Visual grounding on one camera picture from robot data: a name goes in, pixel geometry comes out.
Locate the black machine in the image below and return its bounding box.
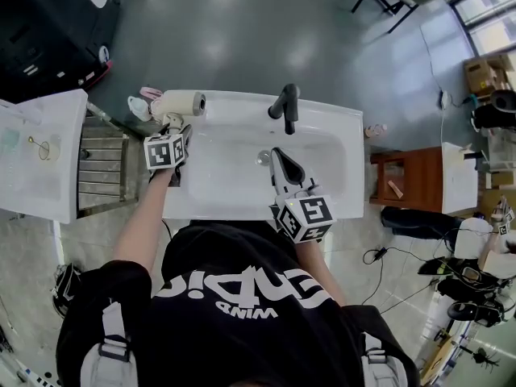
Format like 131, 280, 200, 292
0, 0, 122, 105

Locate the white board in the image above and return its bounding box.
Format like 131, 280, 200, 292
440, 140, 480, 216

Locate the black power adapter cable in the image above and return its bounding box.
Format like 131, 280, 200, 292
360, 244, 460, 306

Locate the brown wooden cabinet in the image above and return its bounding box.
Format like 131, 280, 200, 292
368, 146, 444, 214

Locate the clear cup with gold stick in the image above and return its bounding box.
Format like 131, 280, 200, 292
27, 134, 62, 162

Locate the cream hair dryer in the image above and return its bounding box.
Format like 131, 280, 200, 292
154, 89, 208, 137

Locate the white sink counter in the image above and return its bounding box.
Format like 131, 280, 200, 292
160, 89, 366, 222

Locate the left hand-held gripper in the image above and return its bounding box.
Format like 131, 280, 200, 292
143, 122, 194, 187

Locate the black bag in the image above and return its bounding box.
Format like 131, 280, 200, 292
380, 205, 465, 242

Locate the person's black printed t-shirt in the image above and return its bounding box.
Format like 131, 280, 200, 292
55, 218, 422, 387

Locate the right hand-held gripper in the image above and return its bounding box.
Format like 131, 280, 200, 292
268, 147, 338, 244

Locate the grey backpack strap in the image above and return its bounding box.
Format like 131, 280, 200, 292
359, 331, 410, 387
79, 298, 135, 387

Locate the white cable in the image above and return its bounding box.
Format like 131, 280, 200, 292
418, 21, 456, 144

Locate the person's right forearm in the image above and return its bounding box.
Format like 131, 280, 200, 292
294, 231, 348, 308

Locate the black faucet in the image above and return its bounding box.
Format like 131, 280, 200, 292
268, 83, 301, 136

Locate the metal slatted rack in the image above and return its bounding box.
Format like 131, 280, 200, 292
77, 102, 141, 218

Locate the cardboard box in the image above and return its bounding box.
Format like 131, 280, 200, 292
462, 53, 516, 97

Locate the person's left forearm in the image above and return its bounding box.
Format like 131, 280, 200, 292
111, 169, 181, 274

